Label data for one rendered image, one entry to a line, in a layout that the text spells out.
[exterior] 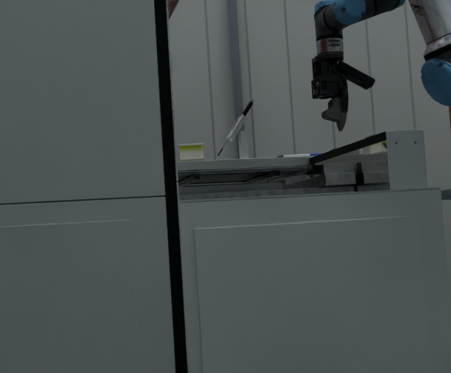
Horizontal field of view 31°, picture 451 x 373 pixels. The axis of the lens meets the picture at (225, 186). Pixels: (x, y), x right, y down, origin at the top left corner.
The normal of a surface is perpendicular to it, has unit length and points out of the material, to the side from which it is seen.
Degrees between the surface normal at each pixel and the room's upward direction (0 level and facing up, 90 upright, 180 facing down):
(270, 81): 90
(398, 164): 90
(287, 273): 90
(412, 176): 90
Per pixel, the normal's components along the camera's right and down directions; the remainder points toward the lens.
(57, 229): 0.21, -0.08
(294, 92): -0.05, -0.07
